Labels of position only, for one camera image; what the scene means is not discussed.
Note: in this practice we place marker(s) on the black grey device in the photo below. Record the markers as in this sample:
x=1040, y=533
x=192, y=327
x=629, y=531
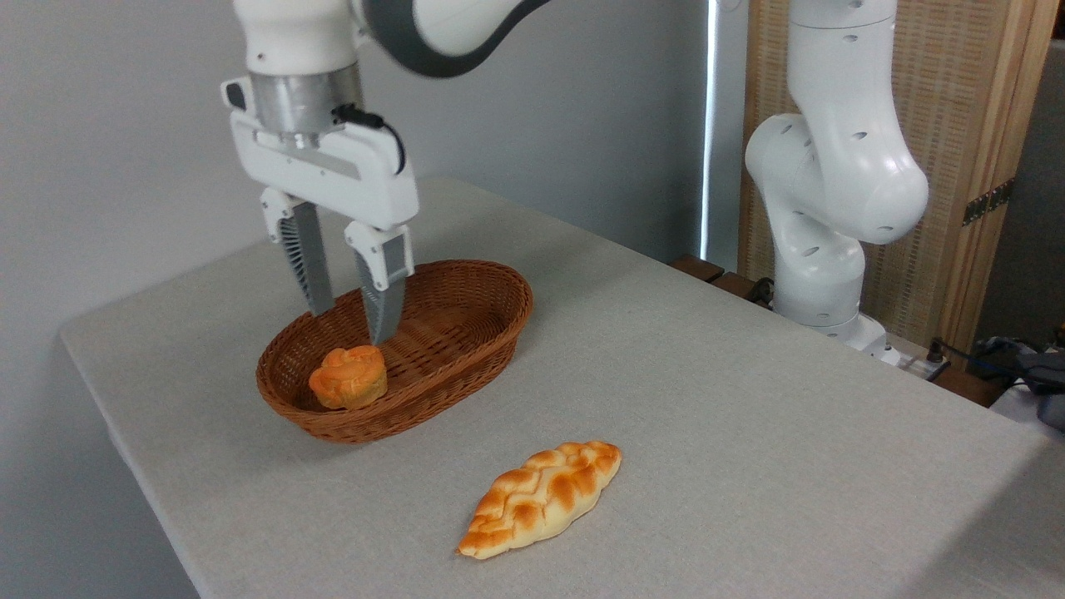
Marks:
x=1036, y=366

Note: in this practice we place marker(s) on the bright vertical window strip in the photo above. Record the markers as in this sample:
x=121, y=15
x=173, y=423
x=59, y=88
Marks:
x=709, y=125

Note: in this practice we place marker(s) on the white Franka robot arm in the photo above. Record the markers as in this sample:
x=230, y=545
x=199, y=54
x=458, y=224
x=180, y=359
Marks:
x=832, y=183

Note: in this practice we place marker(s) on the brown wicker basket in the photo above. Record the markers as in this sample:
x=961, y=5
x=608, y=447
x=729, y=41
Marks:
x=466, y=333

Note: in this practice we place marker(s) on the black power plug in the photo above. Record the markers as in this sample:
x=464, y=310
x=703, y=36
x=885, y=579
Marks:
x=936, y=353

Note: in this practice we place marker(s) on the brown wooden base board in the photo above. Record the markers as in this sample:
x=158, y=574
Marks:
x=697, y=268

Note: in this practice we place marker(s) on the metal screen hinge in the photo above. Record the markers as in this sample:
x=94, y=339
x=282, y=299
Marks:
x=988, y=202

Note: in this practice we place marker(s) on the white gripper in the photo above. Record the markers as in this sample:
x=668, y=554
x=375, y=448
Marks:
x=358, y=179

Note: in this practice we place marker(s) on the long braided bread loaf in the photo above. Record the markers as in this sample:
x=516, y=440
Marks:
x=541, y=499

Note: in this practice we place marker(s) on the round orange bread roll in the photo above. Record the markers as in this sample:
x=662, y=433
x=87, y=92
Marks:
x=349, y=381

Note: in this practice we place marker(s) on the grey tablecloth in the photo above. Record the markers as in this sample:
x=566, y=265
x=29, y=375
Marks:
x=707, y=433

